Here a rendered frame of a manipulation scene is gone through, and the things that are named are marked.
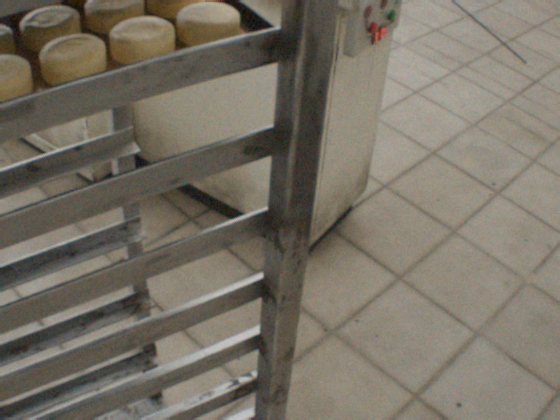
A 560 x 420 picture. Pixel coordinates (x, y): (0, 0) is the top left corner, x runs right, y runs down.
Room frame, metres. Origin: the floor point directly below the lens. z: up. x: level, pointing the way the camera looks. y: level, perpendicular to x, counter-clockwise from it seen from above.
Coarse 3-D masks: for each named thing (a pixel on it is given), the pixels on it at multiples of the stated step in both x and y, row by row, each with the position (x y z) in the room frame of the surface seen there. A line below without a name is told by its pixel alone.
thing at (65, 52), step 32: (64, 0) 0.54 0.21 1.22; (96, 0) 0.50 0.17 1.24; (128, 0) 0.50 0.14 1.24; (160, 0) 0.51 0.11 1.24; (192, 0) 0.51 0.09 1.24; (0, 32) 0.44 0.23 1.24; (32, 32) 0.44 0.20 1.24; (64, 32) 0.45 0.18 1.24; (96, 32) 0.48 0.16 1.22; (128, 32) 0.44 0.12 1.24; (160, 32) 0.45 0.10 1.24; (192, 32) 0.46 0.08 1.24; (224, 32) 0.46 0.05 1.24; (0, 64) 0.39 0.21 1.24; (32, 64) 0.42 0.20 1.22; (64, 64) 0.39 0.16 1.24; (96, 64) 0.41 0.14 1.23; (0, 96) 0.36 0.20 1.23
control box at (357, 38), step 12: (360, 0) 1.45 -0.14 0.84; (372, 0) 1.46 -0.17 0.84; (396, 0) 1.58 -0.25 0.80; (348, 12) 1.43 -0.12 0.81; (360, 12) 1.42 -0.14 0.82; (372, 12) 1.47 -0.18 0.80; (384, 12) 1.53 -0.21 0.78; (396, 12) 1.59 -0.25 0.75; (348, 24) 1.43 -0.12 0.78; (360, 24) 1.42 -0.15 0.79; (384, 24) 1.54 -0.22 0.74; (396, 24) 1.60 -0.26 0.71; (348, 36) 1.43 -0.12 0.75; (360, 36) 1.43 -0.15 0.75; (372, 36) 1.49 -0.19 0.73; (384, 36) 1.54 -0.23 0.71; (348, 48) 1.42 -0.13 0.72; (360, 48) 1.44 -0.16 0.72
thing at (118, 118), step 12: (120, 108) 0.81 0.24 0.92; (108, 120) 0.82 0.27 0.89; (120, 120) 0.80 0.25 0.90; (108, 132) 0.82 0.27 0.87; (132, 156) 0.81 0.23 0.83; (120, 168) 0.80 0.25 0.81; (132, 168) 0.81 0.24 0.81; (132, 204) 0.81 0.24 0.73; (120, 216) 0.81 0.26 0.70; (132, 216) 0.81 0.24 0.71; (132, 252) 0.80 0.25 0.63; (132, 288) 0.80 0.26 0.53; (144, 312) 0.81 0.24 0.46; (144, 372) 0.81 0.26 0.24; (156, 396) 0.81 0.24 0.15
